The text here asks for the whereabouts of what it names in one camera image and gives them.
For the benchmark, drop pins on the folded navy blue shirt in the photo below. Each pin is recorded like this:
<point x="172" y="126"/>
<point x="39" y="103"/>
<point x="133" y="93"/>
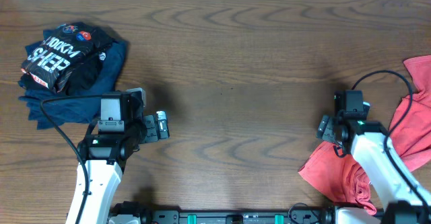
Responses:
<point x="82" y="110"/>

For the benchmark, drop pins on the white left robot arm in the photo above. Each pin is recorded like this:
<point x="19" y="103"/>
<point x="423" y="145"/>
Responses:
<point x="103" y="153"/>

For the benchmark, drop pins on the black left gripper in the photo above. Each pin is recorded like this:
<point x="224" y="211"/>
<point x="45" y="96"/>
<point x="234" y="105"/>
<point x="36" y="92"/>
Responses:
<point x="153" y="135"/>

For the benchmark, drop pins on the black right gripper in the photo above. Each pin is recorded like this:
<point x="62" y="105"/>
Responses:
<point x="327" y="128"/>

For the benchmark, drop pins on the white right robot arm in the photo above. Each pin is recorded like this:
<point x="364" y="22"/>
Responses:
<point x="404" y="199"/>

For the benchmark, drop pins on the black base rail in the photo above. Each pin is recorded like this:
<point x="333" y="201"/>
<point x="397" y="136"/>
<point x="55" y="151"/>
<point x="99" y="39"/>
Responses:
<point x="232" y="217"/>

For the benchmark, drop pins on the orange red t-shirt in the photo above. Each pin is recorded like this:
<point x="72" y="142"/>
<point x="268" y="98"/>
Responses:
<point x="343" y="180"/>

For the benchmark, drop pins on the folded black printed shirt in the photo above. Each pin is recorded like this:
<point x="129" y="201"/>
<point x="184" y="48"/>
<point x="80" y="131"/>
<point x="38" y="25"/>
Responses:
<point x="68" y="59"/>

